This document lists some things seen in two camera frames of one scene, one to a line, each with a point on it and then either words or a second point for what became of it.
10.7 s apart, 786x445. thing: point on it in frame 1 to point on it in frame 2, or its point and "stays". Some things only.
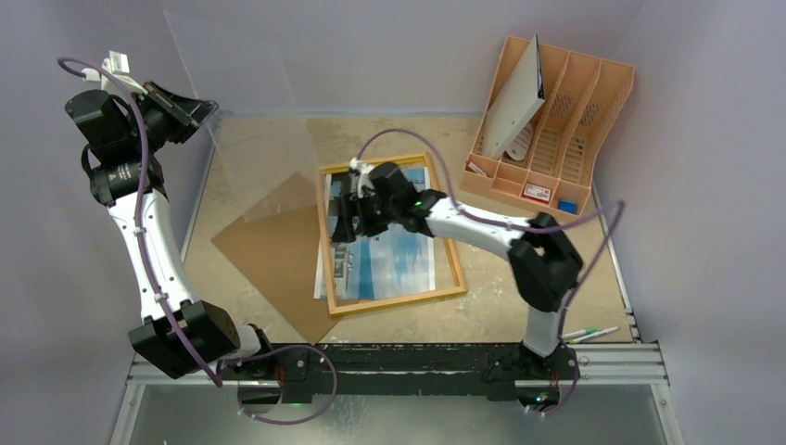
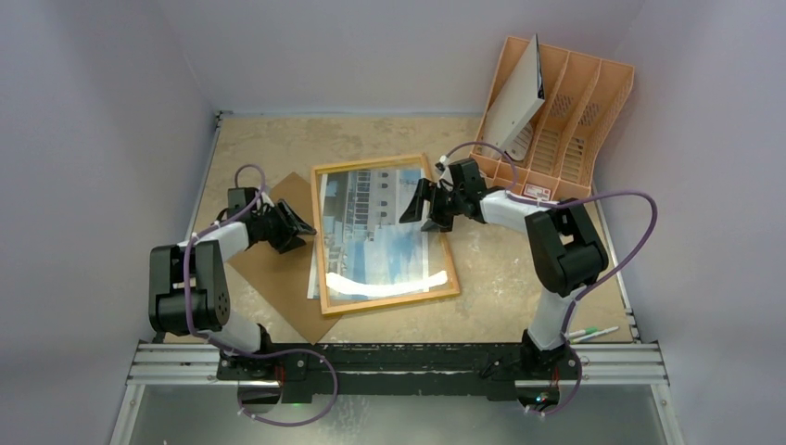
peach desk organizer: [553, 149] stays
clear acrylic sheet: [256, 126] to [368, 255]
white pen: [595, 334] stays
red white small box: [537, 193] stays
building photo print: [391, 261] stays
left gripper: [185, 114] to [285, 240]
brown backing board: [280, 248] stays
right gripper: [357, 209] to [438, 205]
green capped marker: [586, 331] stays
